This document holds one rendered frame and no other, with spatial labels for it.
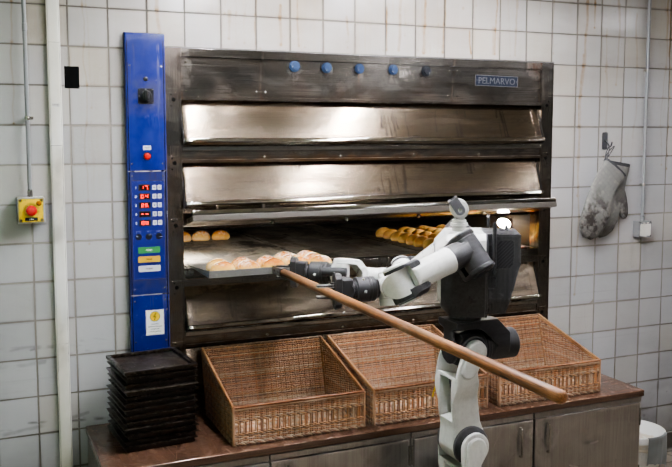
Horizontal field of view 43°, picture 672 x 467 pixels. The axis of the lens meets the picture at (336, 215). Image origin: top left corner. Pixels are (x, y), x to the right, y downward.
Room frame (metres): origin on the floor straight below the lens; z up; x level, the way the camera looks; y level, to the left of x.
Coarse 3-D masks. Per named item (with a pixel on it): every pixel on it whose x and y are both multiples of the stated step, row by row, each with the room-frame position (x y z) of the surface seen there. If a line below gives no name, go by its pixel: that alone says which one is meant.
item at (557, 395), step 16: (288, 272) 3.21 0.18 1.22; (320, 288) 2.91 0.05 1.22; (352, 304) 2.66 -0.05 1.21; (384, 320) 2.45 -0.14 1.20; (400, 320) 2.38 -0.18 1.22; (416, 336) 2.27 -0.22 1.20; (432, 336) 2.20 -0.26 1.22; (448, 352) 2.12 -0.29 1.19; (464, 352) 2.05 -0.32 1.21; (496, 368) 1.92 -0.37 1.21; (512, 368) 1.89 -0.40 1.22; (528, 384) 1.81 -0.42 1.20; (544, 384) 1.77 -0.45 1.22; (560, 400) 1.72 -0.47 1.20
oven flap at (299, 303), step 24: (528, 264) 4.24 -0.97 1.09; (192, 288) 3.56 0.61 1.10; (216, 288) 3.60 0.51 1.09; (240, 288) 3.64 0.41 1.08; (264, 288) 3.68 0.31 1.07; (288, 288) 3.72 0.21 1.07; (432, 288) 3.99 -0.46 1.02; (528, 288) 4.19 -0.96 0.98; (192, 312) 3.52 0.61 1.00; (216, 312) 3.56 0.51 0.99; (240, 312) 3.60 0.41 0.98; (264, 312) 3.64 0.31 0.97; (288, 312) 3.68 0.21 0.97; (312, 312) 3.72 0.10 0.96; (336, 312) 3.74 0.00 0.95; (360, 312) 3.79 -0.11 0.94
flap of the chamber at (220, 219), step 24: (192, 216) 3.39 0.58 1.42; (216, 216) 3.42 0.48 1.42; (240, 216) 3.46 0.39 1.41; (264, 216) 3.50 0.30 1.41; (288, 216) 3.54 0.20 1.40; (312, 216) 3.59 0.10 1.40; (336, 216) 3.67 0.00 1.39; (360, 216) 3.75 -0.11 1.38; (384, 216) 3.85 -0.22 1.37; (408, 216) 3.95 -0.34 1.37
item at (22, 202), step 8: (16, 200) 3.21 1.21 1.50; (24, 200) 3.20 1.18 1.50; (32, 200) 3.21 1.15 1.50; (40, 200) 3.22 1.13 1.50; (16, 208) 3.23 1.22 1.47; (24, 208) 3.20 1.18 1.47; (40, 208) 3.22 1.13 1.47; (24, 216) 3.20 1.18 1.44; (32, 216) 3.21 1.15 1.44; (40, 216) 3.22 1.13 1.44
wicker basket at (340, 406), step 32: (224, 352) 3.54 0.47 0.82; (256, 352) 3.59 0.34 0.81; (288, 352) 3.64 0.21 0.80; (320, 352) 3.70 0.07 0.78; (224, 384) 3.50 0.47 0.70; (256, 384) 3.55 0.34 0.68; (288, 384) 3.61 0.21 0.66; (320, 384) 3.66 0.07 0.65; (352, 384) 3.40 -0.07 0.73; (224, 416) 3.20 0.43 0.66; (256, 416) 3.40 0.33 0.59; (288, 416) 3.17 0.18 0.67; (320, 416) 3.40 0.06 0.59; (352, 416) 3.28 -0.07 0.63
